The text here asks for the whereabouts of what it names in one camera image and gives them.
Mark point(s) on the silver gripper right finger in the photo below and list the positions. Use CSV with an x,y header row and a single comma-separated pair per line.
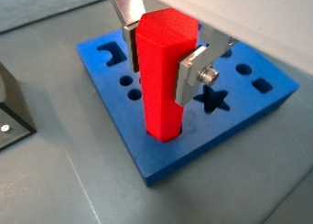
x,y
195,66

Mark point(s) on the red hexagon prism peg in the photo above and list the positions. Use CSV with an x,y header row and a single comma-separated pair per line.
x,y
166,37

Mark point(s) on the blue shape sorting board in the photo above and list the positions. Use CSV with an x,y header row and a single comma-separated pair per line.
x,y
254,84

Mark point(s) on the dark grey curved block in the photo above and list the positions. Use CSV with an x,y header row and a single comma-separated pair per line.
x,y
16,121

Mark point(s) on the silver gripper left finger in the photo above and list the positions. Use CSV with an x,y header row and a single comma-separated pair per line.
x,y
130,10

